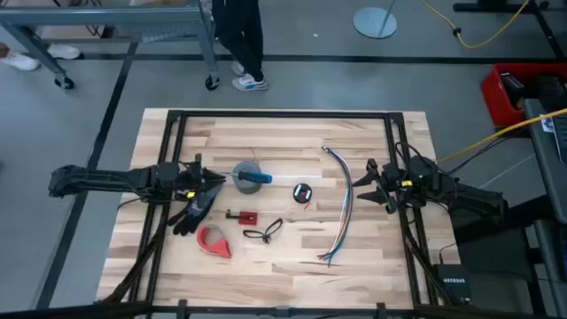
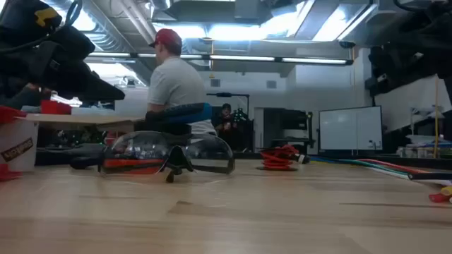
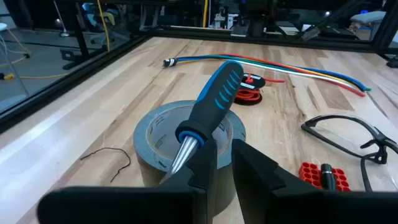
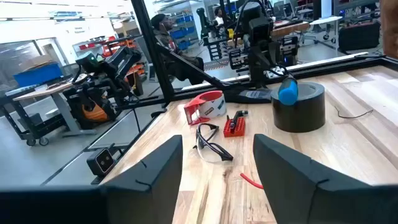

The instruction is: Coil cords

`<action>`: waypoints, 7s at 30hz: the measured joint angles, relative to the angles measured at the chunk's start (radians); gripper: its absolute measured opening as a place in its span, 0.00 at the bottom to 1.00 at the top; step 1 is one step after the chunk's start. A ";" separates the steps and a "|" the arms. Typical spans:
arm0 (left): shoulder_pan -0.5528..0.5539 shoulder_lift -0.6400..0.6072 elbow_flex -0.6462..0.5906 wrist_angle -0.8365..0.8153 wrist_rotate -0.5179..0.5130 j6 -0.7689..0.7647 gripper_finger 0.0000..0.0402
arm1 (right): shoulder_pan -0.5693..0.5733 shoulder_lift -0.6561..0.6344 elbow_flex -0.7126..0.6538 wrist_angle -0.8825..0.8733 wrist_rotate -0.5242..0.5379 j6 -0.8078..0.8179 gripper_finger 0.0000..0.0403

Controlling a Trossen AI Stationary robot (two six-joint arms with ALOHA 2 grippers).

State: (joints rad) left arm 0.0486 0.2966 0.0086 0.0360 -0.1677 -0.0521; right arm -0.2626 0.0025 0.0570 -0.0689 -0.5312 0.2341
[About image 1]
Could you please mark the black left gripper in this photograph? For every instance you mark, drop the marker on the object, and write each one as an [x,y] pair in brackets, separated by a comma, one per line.
[177,179]

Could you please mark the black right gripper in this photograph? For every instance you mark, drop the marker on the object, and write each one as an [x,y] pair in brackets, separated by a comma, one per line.
[396,186]

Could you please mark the black round labelled disc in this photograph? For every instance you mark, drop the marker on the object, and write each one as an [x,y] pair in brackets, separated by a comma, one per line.
[302,193]

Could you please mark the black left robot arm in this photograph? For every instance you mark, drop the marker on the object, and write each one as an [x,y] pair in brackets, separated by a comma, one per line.
[97,179]

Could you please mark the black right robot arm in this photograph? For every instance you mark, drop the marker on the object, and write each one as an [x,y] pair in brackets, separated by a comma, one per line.
[469,199]

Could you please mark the grey black work glove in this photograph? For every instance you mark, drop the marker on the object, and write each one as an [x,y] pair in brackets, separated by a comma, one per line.
[195,217]

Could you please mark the red black bit holder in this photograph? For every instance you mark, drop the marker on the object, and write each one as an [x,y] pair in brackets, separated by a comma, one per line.
[248,218]

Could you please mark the red tape dispenser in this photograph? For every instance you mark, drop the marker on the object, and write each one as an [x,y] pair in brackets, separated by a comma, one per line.
[217,249]

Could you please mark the person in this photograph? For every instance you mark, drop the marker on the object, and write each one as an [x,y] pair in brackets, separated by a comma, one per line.
[20,61]
[237,35]

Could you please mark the red plastic bin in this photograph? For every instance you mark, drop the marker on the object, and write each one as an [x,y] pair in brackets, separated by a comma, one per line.
[494,95]

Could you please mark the round grey stand base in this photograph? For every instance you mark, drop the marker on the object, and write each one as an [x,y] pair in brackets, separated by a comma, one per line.
[372,24]

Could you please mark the black device in bin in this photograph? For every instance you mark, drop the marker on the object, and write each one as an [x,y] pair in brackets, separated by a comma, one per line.
[513,88]

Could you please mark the grey side desk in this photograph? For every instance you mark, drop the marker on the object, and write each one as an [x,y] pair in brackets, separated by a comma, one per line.
[549,177]

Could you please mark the grey metal cart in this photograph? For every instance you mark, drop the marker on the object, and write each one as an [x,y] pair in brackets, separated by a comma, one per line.
[133,15]

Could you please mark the grey duct tape roll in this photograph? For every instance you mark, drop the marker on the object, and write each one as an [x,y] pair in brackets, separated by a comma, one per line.
[246,188]

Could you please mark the black metal table frame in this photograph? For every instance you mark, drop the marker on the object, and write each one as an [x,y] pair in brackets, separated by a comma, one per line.
[283,114]

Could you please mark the black network switch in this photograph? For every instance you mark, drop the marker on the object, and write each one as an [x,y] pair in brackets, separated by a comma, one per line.
[454,283]

